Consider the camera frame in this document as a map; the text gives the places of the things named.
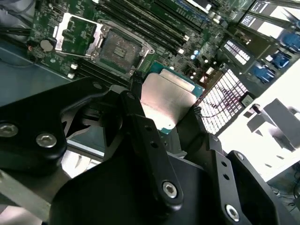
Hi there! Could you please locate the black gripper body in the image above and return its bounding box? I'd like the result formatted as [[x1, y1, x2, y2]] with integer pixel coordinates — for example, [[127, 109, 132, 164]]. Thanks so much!
[[51, 159, 225, 225]]

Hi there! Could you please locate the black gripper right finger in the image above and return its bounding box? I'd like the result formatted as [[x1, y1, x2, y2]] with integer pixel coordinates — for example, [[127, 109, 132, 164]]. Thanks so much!
[[177, 106, 293, 225]]

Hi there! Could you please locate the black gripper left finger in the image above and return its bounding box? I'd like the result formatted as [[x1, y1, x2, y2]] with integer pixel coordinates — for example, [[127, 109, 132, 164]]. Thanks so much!
[[0, 70, 185, 211]]

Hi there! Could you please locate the silver CPU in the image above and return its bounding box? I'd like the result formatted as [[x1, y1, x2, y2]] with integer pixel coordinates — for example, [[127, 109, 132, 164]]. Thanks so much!
[[140, 60, 206, 136]]

